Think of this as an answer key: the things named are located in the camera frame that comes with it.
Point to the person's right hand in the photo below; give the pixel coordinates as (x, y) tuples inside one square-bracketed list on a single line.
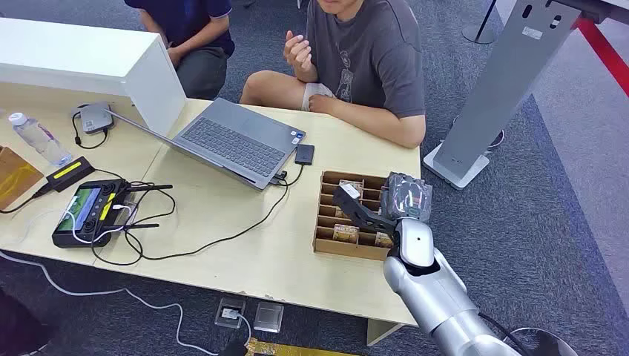
[(298, 54)]

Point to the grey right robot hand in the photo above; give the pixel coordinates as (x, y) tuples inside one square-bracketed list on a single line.
[(407, 196)]

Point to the person's left hand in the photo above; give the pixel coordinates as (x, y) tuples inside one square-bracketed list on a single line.
[(322, 104)]

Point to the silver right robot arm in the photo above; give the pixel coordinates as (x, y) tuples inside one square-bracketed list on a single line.
[(432, 290)]

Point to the person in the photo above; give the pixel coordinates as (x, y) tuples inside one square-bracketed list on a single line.
[(196, 44), (373, 54)]

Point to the cardboard slotted card organizer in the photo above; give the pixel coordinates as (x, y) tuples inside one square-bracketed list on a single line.
[(339, 247)]

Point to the black external drive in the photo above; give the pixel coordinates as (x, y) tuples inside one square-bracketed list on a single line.
[(304, 154)]

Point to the grey laptop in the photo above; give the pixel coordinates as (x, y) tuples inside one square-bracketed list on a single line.
[(231, 142)]

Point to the wooden table leg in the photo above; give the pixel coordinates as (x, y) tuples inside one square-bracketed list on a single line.
[(381, 333)]

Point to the grey kiosk stand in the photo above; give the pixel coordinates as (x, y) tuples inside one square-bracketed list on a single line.
[(501, 78)]

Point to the pole with round base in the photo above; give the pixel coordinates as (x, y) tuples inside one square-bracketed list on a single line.
[(479, 33)]

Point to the grey floor socket cover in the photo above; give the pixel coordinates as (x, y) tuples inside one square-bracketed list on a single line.
[(268, 317)]

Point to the gold patterned strip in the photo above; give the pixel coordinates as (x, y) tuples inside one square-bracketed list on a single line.
[(295, 350)]

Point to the black controller antenna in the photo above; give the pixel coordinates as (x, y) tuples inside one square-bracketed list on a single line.
[(142, 226), (150, 187)]

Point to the round grey base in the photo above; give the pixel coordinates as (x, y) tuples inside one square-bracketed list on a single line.
[(550, 341)]

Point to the floor socket with plug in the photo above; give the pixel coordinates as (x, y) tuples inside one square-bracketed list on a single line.
[(230, 312)]

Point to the grey power adapter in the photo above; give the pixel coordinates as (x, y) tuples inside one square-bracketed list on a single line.
[(96, 118)]

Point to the white box shelf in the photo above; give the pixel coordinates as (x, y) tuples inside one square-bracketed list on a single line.
[(73, 54)]

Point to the red barrier strip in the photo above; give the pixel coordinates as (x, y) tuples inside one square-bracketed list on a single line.
[(607, 54)]

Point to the black battery with yellow stripe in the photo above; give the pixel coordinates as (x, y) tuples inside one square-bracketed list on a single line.
[(69, 173)]

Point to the black remote controller with screen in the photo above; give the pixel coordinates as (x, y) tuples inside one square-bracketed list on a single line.
[(81, 213)]

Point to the clear plastic water bottle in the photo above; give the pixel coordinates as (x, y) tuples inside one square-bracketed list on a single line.
[(39, 140)]

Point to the brown cardboard box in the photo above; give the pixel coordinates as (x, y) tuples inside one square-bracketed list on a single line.
[(17, 177)]

